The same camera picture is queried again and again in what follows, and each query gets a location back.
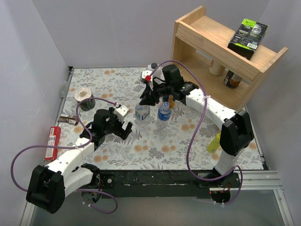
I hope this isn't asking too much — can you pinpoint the clear water bottle white-blue label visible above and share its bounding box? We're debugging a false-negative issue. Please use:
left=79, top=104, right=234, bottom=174
left=135, top=104, right=150, bottom=123

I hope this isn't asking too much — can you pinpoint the orange juice bottle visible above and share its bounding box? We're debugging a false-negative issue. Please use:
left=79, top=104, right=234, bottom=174
left=168, top=95, right=175, bottom=108

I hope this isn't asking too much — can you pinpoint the blue label water bottle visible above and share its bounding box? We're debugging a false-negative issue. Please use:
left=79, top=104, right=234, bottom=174
left=156, top=104, right=171, bottom=129

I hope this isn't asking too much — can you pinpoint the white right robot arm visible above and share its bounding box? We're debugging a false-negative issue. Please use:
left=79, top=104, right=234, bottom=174
left=140, top=64, right=254, bottom=187

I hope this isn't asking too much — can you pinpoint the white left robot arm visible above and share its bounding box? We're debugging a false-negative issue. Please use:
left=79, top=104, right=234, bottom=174
left=26, top=105, right=132, bottom=214

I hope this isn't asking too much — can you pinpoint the white square lotion bottle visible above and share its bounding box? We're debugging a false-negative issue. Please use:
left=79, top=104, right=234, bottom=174
left=147, top=63, right=158, bottom=71

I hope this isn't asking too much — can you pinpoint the yellow squeeze bottle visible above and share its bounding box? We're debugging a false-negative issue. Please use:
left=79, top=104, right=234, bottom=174
left=207, top=133, right=221, bottom=153

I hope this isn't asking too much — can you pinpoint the chocolate bar wrapper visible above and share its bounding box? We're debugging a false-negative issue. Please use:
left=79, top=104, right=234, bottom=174
left=57, top=115, right=79, bottom=125

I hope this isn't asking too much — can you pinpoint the cream cup on shelf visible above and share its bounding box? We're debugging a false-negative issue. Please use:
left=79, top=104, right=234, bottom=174
left=209, top=60, right=225, bottom=76

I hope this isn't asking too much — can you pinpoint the red snack box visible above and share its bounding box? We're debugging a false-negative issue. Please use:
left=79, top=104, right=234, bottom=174
left=44, top=126, right=61, bottom=161

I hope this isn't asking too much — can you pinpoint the wooden shelf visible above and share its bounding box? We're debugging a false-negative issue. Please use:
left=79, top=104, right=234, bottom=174
left=172, top=6, right=288, bottom=111

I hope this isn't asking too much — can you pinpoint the dark jar on shelf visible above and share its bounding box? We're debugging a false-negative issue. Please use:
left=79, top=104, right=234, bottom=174
left=224, top=71, right=242, bottom=89

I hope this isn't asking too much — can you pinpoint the black green product box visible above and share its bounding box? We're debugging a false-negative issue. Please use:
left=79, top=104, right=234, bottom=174
left=228, top=18, right=269, bottom=60

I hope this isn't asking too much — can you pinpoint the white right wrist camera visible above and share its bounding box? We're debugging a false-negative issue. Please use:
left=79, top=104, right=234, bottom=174
left=140, top=66, right=165, bottom=90

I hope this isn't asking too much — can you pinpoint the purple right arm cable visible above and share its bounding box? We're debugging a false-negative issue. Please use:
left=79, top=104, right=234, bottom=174
left=148, top=60, right=243, bottom=205

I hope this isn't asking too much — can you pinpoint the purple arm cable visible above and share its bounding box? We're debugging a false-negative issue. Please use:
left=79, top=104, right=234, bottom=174
left=11, top=98, right=118, bottom=214
left=148, top=60, right=243, bottom=205

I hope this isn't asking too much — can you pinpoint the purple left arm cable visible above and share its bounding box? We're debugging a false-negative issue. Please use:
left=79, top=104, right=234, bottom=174
left=11, top=98, right=118, bottom=214

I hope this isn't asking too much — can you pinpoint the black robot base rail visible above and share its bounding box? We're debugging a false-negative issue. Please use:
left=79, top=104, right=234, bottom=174
left=81, top=170, right=241, bottom=204

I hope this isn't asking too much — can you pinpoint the small clear bottle at wall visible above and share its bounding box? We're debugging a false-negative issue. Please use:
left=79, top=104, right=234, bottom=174
left=59, top=81, right=68, bottom=98

